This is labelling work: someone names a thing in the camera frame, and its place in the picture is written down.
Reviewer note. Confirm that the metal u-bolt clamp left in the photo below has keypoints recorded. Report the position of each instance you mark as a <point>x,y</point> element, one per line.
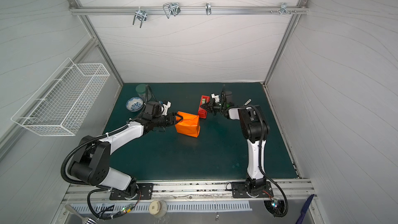
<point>140,17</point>

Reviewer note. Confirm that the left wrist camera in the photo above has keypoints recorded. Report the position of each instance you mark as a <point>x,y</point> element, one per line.
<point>157,109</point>

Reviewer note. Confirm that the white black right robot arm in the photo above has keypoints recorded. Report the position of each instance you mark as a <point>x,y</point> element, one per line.
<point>255,131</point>

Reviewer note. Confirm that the aluminium cross rail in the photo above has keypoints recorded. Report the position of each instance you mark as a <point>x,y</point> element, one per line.
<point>185,10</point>

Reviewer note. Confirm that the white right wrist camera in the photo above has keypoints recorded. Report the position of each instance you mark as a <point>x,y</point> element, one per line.
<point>216,97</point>

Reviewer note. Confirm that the white wire basket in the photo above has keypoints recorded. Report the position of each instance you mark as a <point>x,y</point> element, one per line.
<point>60,106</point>

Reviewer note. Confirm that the round white puck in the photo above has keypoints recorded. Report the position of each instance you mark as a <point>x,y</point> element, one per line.
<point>158,208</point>

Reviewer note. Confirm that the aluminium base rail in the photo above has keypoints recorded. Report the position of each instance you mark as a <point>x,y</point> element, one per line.
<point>196,190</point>

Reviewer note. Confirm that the metal ring clamp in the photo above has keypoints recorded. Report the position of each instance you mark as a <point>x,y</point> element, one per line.
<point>208,9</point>

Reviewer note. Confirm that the green lidded glass jar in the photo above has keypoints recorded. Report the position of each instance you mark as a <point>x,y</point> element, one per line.
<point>144,92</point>

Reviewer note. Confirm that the metal u-bolt clamp middle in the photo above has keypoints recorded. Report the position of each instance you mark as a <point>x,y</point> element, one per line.
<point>171,9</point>

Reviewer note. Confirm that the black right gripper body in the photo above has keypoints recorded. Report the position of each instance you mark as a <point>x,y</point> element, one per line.
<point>213,106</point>

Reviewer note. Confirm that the metal bracket clamp right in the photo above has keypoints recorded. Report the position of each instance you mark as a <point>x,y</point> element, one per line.
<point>283,10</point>

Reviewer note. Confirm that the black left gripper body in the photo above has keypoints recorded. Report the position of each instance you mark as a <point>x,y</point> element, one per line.
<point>162,121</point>

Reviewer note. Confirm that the red tape dispenser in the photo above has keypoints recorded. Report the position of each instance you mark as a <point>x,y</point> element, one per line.
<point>201,112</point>

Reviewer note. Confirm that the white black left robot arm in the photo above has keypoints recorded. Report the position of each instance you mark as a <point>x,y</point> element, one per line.
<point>89,162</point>

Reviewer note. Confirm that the orange wrapping paper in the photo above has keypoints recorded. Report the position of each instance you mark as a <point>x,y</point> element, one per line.
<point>188,124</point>

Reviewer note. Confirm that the blue handled tool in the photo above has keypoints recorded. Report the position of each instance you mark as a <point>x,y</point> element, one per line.
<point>304,209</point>

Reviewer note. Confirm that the blue white ceramic bowl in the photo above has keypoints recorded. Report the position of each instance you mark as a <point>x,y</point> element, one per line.
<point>134,104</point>

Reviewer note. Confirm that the metal u-bolt clamp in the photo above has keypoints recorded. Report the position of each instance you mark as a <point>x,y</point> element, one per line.
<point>140,17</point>
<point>171,9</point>

